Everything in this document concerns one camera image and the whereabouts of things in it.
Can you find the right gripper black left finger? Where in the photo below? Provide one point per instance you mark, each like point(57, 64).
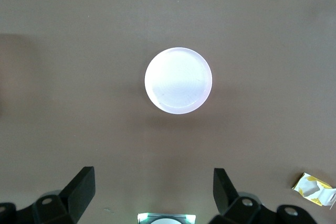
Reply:
point(78, 195)

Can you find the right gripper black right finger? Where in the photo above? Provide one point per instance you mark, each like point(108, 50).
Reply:
point(225, 197)

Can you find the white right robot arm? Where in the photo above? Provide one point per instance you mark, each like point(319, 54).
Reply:
point(166, 220)

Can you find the torn yellow white paper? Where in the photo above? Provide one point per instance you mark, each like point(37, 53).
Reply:
point(312, 190)

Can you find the white round plate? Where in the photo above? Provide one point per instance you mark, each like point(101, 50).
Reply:
point(178, 81)

